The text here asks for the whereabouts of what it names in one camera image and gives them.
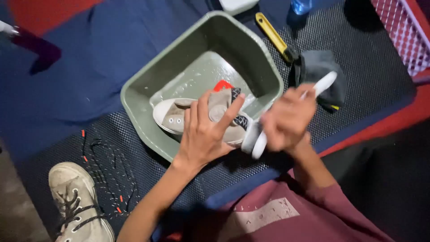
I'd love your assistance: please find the person's right hand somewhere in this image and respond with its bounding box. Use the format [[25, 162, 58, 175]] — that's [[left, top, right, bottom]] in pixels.
[[260, 84, 318, 157]]

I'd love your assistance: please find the person's left hand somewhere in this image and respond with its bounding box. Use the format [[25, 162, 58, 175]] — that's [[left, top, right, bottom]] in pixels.
[[172, 90, 246, 170]]

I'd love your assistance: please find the white scrubbing brush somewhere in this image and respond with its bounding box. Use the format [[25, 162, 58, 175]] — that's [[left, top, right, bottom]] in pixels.
[[241, 71, 338, 160]]

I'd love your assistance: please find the grey canvas sneaker without laces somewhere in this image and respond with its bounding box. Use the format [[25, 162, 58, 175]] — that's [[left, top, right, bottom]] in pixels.
[[153, 80, 256, 146]]

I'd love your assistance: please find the dark grey cloth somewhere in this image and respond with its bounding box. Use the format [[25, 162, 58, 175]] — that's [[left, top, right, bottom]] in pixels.
[[290, 50, 347, 111]]

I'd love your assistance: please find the green plastic basin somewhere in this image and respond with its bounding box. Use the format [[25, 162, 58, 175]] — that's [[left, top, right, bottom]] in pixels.
[[120, 11, 285, 163]]

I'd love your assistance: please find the black mesh mat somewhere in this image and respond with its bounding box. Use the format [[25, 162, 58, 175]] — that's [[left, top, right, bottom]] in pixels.
[[17, 0, 417, 237]]

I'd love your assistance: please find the blue plastic bottle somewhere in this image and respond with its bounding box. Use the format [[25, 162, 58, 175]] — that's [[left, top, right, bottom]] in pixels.
[[290, 0, 313, 15]]

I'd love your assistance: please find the red mat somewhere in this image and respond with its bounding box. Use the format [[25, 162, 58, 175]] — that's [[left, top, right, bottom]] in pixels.
[[7, 0, 430, 158]]

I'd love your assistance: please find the white plastic container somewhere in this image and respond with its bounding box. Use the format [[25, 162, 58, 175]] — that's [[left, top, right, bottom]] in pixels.
[[218, 0, 260, 15]]

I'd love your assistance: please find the maroon shirt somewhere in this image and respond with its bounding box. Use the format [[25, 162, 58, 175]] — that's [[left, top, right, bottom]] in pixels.
[[161, 168, 397, 242]]

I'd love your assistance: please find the white grid basket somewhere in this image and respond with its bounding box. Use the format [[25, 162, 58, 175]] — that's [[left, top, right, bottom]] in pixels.
[[370, 0, 430, 78]]

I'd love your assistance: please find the black shoelace with orange tips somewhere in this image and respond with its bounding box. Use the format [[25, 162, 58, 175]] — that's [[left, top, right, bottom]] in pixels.
[[81, 129, 139, 214]]

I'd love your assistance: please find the navy blue cloth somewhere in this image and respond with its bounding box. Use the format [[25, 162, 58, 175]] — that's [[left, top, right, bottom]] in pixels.
[[0, 0, 417, 242]]

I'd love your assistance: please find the grey sneaker with black laces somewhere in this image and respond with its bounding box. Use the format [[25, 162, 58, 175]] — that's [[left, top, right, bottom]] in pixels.
[[48, 162, 115, 242]]

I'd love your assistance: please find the small white object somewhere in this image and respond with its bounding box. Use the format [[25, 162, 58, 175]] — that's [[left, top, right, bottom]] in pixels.
[[0, 20, 19, 37]]

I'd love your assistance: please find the yellow handled brush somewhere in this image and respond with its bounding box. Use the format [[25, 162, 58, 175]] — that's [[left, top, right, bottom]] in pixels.
[[255, 12, 299, 64]]

